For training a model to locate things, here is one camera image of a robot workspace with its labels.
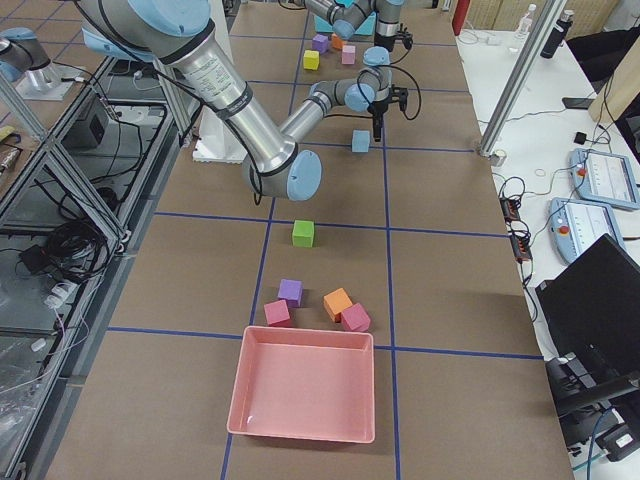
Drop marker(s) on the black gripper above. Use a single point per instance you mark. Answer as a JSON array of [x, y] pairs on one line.
[[386, 28], [378, 108]]

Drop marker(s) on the light blue block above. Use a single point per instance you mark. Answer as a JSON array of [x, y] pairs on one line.
[[361, 141]]

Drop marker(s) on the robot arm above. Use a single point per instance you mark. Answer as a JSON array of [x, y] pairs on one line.
[[181, 35], [346, 20]]

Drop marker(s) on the cyan plastic bin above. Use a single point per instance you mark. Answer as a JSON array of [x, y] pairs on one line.
[[343, 26]]

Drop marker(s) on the light pink block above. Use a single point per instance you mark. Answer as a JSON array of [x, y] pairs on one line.
[[348, 54]]

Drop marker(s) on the orange block left side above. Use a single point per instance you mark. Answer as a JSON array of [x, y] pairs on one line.
[[336, 42]]

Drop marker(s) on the purple block left side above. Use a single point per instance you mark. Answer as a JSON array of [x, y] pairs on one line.
[[320, 43]]

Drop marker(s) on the yellow block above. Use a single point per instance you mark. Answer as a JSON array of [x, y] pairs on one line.
[[311, 60]]

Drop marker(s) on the small metal weight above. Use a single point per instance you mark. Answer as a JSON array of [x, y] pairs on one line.
[[497, 158]]

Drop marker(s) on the green block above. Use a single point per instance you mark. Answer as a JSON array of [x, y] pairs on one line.
[[303, 233]]

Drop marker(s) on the black water bottle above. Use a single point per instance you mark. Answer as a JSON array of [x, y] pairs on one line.
[[558, 34]]

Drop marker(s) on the orange block right side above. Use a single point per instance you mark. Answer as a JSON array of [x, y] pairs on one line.
[[335, 303]]

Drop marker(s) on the purple block right side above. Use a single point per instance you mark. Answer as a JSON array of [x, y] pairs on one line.
[[291, 291]]

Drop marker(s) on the black smartphone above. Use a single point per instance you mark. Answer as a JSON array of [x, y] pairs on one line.
[[576, 103]]

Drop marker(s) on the magenta block near orange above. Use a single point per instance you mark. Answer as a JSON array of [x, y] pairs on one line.
[[355, 318]]

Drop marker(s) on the left teach pendant tablet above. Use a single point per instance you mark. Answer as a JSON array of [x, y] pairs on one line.
[[576, 225]]

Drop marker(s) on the teach pendant tablet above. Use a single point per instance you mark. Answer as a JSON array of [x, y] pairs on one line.
[[576, 225], [604, 177]]

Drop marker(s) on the right teach pendant tablet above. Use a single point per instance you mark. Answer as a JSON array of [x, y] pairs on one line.
[[604, 177]]

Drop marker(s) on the pink plastic bin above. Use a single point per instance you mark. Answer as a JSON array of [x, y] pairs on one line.
[[304, 384]]

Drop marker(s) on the black laptop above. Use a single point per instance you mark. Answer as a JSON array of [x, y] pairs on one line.
[[594, 304]]

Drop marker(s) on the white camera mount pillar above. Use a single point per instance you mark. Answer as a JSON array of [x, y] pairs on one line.
[[215, 141]]

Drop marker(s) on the aluminium frame post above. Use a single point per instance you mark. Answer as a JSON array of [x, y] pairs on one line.
[[529, 52]]

